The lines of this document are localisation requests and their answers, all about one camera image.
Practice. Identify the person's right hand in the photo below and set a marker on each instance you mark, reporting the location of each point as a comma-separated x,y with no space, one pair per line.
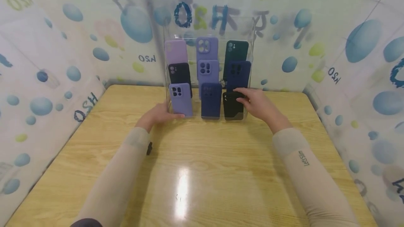
263,108

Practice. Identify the person's left hand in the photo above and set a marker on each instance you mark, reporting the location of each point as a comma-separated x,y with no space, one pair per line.
156,116

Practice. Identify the person's left thumb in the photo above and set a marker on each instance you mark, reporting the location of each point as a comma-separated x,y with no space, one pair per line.
176,116

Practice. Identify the person's left fingers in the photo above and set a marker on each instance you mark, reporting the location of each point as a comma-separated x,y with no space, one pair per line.
163,108

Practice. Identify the person's right thumb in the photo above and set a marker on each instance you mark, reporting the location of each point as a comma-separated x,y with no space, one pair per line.
243,99

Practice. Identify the person's right index finger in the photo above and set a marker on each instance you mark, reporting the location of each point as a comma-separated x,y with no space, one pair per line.
243,90

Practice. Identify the black phone case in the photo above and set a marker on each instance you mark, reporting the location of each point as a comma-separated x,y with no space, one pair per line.
231,109

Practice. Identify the clear acrylic display rack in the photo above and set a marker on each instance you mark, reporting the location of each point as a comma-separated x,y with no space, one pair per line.
252,50

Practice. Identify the person's left forearm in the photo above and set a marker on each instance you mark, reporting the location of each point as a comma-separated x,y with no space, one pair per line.
116,181

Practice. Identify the person's right forearm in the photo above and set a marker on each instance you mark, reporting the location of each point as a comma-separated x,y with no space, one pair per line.
311,181

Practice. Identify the rows of coloured phone cases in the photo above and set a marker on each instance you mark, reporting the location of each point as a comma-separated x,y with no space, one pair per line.
208,74

